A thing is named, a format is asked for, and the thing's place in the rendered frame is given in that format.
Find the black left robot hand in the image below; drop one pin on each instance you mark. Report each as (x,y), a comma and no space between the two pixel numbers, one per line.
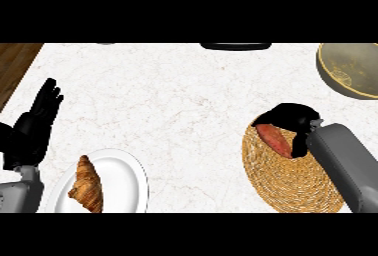
(29,133)

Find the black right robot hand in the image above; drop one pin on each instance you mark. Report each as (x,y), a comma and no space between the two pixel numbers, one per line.
(290,116)

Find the reddish sweet potato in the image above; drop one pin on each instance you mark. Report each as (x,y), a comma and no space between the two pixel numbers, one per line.
(273,140)

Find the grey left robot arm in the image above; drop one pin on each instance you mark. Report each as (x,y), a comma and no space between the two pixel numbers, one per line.
(22,193)

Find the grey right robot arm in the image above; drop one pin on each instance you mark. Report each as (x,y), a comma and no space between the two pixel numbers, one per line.
(347,166)

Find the brass-coloured metal bowl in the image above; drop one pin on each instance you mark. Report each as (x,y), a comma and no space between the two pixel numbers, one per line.
(351,70)

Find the round woven wicker placemat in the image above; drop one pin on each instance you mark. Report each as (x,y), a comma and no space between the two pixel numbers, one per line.
(285,180)

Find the brown croissant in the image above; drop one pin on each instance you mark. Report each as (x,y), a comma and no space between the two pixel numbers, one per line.
(87,185)

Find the brown wooden panel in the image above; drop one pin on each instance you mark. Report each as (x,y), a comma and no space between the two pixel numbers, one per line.
(14,66)

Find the white oval plate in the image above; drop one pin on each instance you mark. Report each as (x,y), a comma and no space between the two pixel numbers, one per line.
(119,180)

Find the black rounded appliance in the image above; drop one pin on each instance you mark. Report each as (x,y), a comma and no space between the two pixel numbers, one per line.
(234,46)

